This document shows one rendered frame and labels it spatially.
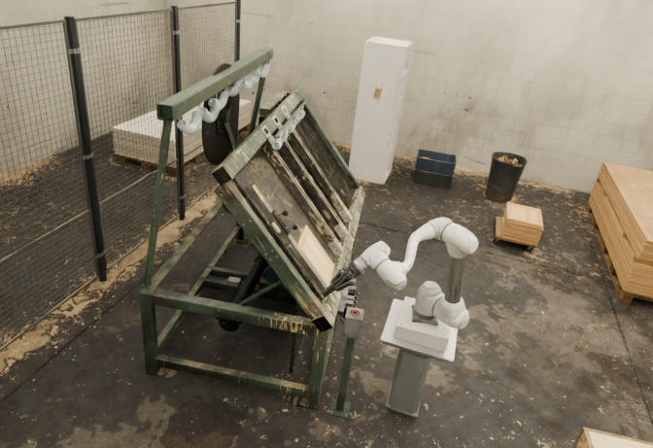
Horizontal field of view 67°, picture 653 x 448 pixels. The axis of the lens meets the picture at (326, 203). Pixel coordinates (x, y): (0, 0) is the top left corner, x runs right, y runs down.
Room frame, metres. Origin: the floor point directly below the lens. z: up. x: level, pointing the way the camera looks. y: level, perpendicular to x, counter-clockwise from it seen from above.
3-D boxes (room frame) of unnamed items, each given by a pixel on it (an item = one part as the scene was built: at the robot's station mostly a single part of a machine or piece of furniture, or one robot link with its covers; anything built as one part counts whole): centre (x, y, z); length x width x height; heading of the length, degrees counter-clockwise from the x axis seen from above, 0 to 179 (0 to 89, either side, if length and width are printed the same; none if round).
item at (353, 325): (2.64, -0.27, 0.84); 0.12 x 0.12 x 0.18; 83
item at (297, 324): (3.78, 0.44, 0.41); 2.20 x 1.38 x 0.83; 173
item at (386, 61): (7.27, -0.64, 1.03); 0.61 x 0.58 x 2.05; 165
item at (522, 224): (5.64, -2.47, 0.20); 0.61 x 0.53 x 0.40; 165
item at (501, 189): (6.94, -2.62, 0.33); 0.52 x 0.51 x 0.65; 165
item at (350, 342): (2.64, -0.27, 0.38); 0.06 x 0.06 x 0.75; 83
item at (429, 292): (2.78, -0.78, 1.03); 0.18 x 0.16 x 0.22; 42
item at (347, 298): (3.09, -0.26, 0.69); 0.50 x 0.14 x 0.24; 173
